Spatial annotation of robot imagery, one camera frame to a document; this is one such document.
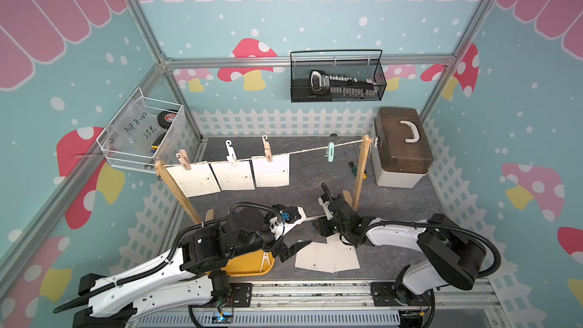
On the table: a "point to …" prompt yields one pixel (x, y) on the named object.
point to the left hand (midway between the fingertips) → (300, 229)
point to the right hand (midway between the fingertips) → (316, 222)
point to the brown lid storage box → (400, 147)
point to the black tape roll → (165, 118)
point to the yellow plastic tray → (248, 264)
